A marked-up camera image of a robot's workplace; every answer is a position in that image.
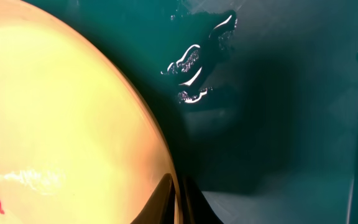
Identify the teal plastic serving tray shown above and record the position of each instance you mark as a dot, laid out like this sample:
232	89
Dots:
257	99

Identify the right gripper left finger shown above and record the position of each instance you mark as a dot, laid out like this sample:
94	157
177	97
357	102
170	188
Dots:
160	207

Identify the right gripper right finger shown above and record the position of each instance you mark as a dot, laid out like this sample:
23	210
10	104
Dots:
195	207

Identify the yellow-green plate top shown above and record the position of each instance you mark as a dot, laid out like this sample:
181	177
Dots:
77	142

